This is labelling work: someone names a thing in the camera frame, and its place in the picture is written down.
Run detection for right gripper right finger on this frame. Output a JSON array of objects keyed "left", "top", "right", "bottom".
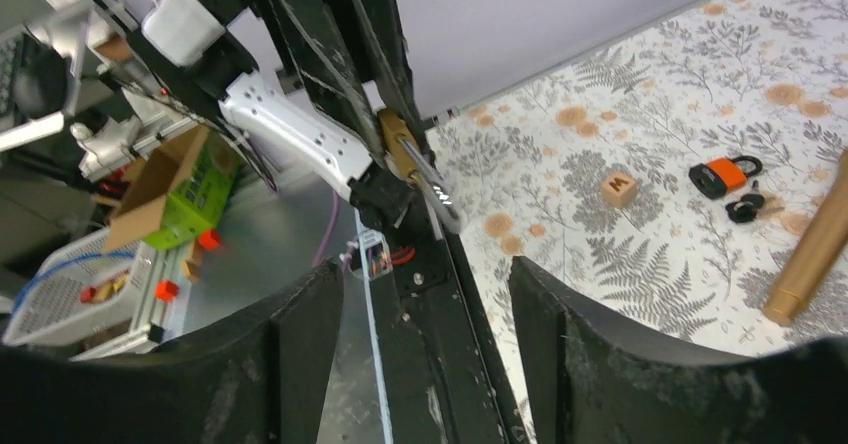
[{"left": 508, "top": 257, "right": 847, "bottom": 443}]

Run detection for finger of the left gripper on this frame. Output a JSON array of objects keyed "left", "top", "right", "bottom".
[
  {"left": 333, "top": 0, "right": 431, "bottom": 154},
  {"left": 274, "top": 0, "right": 385, "bottom": 163}
]

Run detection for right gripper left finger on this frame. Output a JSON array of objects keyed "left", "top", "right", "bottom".
[{"left": 1, "top": 261, "right": 344, "bottom": 443}]

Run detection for black keys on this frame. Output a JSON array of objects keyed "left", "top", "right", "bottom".
[{"left": 725, "top": 180, "right": 768, "bottom": 224}]

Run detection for orange black padlock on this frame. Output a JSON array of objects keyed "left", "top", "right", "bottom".
[{"left": 688, "top": 155, "right": 763, "bottom": 200}]

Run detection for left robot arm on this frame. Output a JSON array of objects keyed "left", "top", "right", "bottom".
[{"left": 131, "top": 0, "right": 459, "bottom": 230}]

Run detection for wooden letter cube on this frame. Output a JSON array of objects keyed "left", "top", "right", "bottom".
[{"left": 600, "top": 172, "right": 638, "bottom": 209}]

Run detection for cardboard box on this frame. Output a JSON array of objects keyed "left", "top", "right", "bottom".
[{"left": 103, "top": 126, "right": 242, "bottom": 252}]

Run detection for white basket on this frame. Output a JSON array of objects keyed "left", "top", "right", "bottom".
[{"left": 2, "top": 229, "right": 156, "bottom": 346}]

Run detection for floral table mat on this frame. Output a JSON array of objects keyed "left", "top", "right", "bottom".
[{"left": 429, "top": 0, "right": 847, "bottom": 428}]

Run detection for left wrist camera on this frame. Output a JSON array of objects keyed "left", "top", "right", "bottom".
[{"left": 141, "top": 0, "right": 226, "bottom": 67}]

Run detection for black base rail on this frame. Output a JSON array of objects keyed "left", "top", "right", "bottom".
[{"left": 358, "top": 228, "right": 529, "bottom": 443}]

